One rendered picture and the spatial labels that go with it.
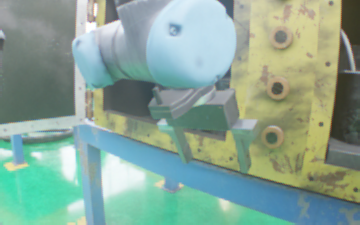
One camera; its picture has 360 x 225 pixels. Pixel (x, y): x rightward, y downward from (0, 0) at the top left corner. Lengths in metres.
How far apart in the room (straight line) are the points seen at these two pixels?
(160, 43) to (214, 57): 0.04
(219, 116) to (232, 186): 0.37
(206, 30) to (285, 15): 0.42
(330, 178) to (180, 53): 0.50
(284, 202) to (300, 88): 0.30
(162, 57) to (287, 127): 0.45
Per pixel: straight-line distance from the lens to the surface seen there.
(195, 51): 0.18
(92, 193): 1.34
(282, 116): 0.59
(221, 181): 0.73
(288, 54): 0.58
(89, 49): 0.30
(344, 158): 0.60
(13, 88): 0.95
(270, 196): 0.69
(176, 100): 0.34
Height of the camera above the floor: 0.92
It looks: 9 degrees down
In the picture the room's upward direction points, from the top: 3 degrees clockwise
